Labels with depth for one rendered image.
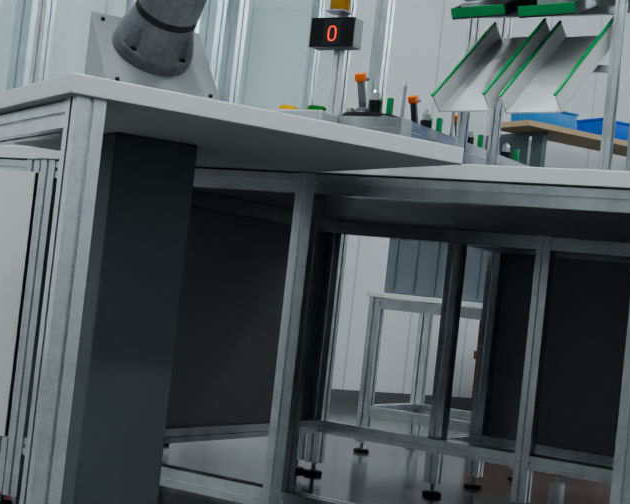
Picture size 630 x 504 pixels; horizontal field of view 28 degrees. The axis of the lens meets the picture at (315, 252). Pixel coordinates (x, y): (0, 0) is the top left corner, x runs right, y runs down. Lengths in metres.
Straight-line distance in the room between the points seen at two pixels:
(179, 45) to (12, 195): 0.93
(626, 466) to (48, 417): 1.01
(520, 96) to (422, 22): 4.62
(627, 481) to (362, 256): 4.75
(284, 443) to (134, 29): 0.88
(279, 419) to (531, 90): 0.84
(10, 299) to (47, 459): 1.26
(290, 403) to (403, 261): 2.30
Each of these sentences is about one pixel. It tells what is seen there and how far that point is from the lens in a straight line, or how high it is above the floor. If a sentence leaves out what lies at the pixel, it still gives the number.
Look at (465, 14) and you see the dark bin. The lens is 2.67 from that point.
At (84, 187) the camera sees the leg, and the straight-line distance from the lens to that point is 1.84.
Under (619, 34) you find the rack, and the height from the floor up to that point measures 1.17.
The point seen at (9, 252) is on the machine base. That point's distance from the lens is 3.09.
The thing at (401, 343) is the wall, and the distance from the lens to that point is 7.08.
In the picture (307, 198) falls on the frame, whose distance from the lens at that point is 2.56.
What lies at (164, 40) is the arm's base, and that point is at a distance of 2.28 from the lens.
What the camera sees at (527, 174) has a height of 0.85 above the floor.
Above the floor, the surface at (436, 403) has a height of 0.29.
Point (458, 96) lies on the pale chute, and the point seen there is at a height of 1.03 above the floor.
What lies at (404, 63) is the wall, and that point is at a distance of 7.10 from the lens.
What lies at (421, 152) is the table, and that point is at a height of 0.84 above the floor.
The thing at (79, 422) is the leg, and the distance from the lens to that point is 2.26.
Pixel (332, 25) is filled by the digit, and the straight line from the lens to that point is 3.02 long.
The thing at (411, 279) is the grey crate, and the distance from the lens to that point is 4.78.
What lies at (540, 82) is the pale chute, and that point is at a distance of 2.63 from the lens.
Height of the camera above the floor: 0.59
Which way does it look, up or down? 2 degrees up
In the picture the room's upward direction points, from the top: 6 degrees clockwise
